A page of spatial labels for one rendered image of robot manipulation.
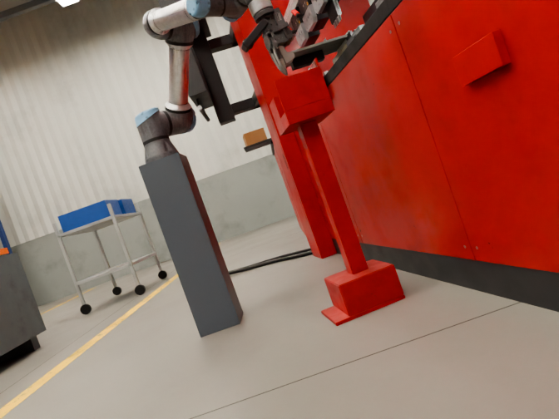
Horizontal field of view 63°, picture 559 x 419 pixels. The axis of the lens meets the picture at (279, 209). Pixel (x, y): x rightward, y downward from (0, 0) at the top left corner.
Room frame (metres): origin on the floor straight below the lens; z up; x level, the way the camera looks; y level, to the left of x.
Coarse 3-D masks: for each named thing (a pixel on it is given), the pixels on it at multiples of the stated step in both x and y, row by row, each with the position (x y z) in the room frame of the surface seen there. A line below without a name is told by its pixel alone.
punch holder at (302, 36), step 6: (300, 12) 2.35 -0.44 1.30; (294, 18) 2.41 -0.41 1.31; (300, 18) 2.35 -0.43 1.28; (294, 24) 2.44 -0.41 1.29; (300, 24) 2.35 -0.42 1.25; (294, 30) 2.48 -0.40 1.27; (300, 30) 2.38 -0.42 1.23; (318, 30) 2.36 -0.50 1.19; (300, 36) 2.41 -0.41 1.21; (306, 36) 2.35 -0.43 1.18; (312, 36) 2.36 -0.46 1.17; (318, 36) 2.39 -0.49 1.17; (300, 42) 2.44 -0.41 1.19; (306, 42) 2.43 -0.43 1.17; (312, 42) 2.47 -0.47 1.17
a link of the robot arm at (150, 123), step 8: (144, 112) 1.96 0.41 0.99; (152, 112) 1.97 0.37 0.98; (160, 112) 2.01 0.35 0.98; (136, 120) 1.97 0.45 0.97; (144, 120) 1.96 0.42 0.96; (152, 120) 1.96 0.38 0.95; (160, 120) 1.98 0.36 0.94; (168, 120) 2.01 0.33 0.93; (144, 128) 1.96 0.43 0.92; (152, 128) 1.96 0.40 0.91; (160, 128) 1.98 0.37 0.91; (168, 128) 2.01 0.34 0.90; (144, 136) 1.97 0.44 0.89; (152, 136) 1.96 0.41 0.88
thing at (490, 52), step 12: (492, 36) 0.89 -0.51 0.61; (468, 48) 0.97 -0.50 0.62; (480, 48) 0.94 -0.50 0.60; (492, 48) 0.90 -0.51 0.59; (504, 48) 0.89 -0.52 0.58; (456, 60) 1.03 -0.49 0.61; (468, 60) 0.99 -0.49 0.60; (480, 60) 0.95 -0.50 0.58; (492, 60) 0.91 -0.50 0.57; (504, 60) 0.89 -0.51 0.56; (468, 72) 1.00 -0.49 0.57; (480, 72) 0.96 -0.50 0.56; (468, 84) 1.02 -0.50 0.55
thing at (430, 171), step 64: (448, 0) 1.01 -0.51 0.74; (512, 0) 0.84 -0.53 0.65; (384, 64) 1.40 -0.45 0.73; (448, 64) 1.09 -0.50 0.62; (512, 64) 0.89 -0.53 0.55; (320, 128) 2.26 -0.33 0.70; (384, 128) 1.55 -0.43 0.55; (448, 128) 1.18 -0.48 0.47; (512, 128) 0.95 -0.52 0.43; (384, 192) 1.74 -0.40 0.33; (448, 192) 1.29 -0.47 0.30; (512, 192) 1.02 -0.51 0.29; (384, 256) 2.00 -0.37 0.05; (448, 256) 1.42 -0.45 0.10; (512, 256) 1.10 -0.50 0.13
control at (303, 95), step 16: (288, 80) 1.47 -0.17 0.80; (304, 80) 1.47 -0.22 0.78; (320, 80) 1.48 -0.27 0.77; (288, 96) 1.46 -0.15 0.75; (304, 96) 1.47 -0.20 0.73; (320, 96) 1.48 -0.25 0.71; (272, 112) 1.65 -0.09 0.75; (288, 112) 1.46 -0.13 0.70; (304, 112) 1.47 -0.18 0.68; (320, 112) 1.48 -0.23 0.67; (288, 128) 1.53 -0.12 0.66
